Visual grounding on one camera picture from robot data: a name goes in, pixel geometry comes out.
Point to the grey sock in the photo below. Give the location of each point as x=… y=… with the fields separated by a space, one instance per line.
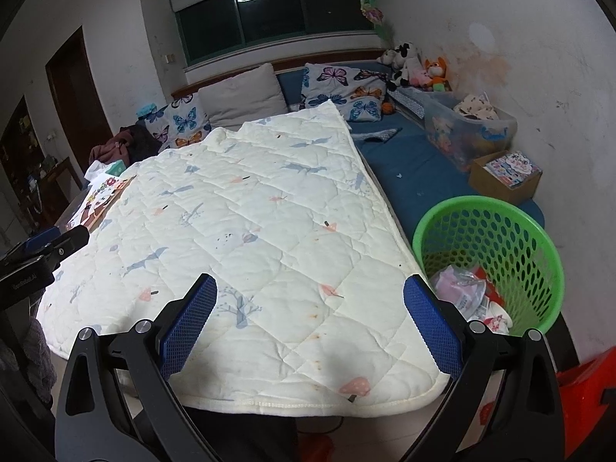
x=380 y=134

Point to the dark clothes pile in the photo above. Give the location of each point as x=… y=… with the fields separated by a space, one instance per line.
x=127 y=142

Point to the red plastic stool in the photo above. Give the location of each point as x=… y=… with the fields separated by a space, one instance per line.
x=584 y=394

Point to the small butterfly print pillow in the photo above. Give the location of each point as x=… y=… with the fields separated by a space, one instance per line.
x=180 y=122

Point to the dark cabinet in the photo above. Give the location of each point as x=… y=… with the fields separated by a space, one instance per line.
x=24 y=168

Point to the window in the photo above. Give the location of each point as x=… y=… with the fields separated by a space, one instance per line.
x=274 y=17

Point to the small orange ball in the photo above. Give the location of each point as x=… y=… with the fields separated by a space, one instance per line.
x=388 y=108

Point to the paper flower wall decoration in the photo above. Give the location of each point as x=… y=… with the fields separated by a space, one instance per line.
x=374 y=12

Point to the cardboard box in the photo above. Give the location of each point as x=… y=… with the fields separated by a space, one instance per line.
x=491 y=187

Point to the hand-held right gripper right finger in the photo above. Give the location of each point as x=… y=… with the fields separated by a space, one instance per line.
x=433 y=329

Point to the pink snack wrapper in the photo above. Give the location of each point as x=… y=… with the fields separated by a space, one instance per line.
x=455 y=284

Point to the stack of picture books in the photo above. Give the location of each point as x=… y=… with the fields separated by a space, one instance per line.
x=512 y=168

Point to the grey pillow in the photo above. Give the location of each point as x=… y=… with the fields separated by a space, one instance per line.
x=240 y=96

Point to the pink plush toy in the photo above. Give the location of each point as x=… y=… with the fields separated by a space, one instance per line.
x=419 y=78

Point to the white quilted printed mat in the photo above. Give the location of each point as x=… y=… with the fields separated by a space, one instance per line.
x=250 y=250

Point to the green plastic basket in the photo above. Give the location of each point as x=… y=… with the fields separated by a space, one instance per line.
x=519 y=250

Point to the cartoon picture book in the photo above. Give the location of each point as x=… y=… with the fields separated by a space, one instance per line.
x=98 y=199

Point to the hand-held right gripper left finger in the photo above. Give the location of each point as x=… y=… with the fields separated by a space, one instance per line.
x=190 y=327

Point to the white plastic bag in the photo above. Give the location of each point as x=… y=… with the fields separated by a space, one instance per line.
x=95 y=171

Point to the green tissue pack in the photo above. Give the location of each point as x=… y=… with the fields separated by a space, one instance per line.
x=115 y=168

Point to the cream spotted cloth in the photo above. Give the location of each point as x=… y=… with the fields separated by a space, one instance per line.
x=476 y=107

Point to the clear plastic storage box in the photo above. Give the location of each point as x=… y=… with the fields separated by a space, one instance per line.
x=452 y=139

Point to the large butterfly print pillow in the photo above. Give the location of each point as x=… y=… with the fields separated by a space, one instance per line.
x=341 y=86

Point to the blue bed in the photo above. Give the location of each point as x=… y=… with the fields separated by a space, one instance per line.
x=418 y=173

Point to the dark wooden door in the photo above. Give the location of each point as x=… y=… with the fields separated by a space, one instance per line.
x=77 y=101

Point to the orange fox plush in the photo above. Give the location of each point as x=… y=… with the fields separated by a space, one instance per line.
x=437 y=72

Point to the black and white cow plush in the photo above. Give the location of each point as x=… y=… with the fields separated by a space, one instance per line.
x=404 y=60

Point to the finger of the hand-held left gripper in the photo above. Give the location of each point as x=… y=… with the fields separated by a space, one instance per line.
x=72 y=243
x=41 y=239

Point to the red label cup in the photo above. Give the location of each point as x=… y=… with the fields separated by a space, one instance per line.
x=496 y=320

